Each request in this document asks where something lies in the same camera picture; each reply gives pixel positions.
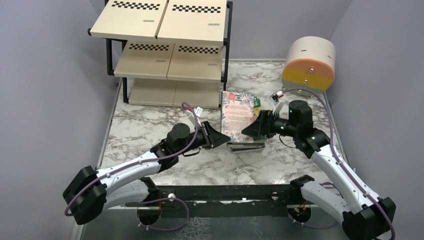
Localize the floral cover book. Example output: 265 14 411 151
220 91 255 144

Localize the green 104-storey treehouse book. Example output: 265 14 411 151
253 96 262 117

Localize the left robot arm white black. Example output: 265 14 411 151
62 121 231 225

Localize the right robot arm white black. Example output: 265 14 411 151
241 100 396 240

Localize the dark bottom book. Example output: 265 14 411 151
226 142 265 154

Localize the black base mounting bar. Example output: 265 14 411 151
125 184 312 223

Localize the round drawer box orange yellow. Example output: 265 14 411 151
281 36 336 96

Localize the beige black three-tier shelf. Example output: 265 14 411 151
87 0 233 109

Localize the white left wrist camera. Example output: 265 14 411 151
185 106 203 122

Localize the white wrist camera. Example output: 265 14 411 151
185 106 203 122
268 90 285 114

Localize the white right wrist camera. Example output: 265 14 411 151
268 90 285 114

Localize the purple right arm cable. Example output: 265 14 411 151
279 88 397 240

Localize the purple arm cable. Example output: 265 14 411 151
279 88 397 240
64 102 203 232

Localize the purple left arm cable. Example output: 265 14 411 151
64 102 203 232

